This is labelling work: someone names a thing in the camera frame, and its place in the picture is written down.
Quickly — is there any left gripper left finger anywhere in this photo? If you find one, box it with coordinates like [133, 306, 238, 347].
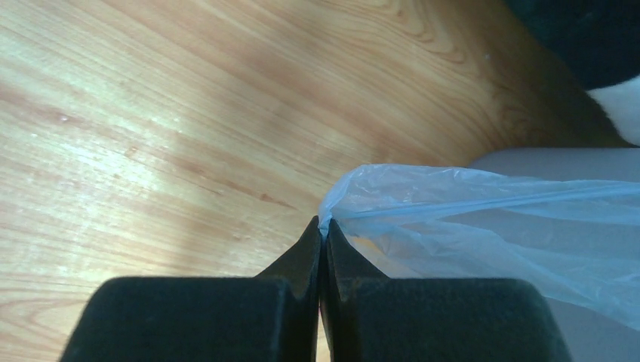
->
[61, 218, 322, 361]

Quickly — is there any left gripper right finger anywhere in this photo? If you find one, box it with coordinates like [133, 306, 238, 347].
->
[321, 221, 571, 361]

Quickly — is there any grey plastic trash bin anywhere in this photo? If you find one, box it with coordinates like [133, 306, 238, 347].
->
[469, 148, 639, 361]

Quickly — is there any translucent blue plastic trash bag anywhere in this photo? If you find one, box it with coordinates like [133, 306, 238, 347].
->
[318, 164, 639, 329]

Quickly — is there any black white checkered pillow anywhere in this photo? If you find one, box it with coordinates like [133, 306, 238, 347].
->
[506, 1, 639, 146]

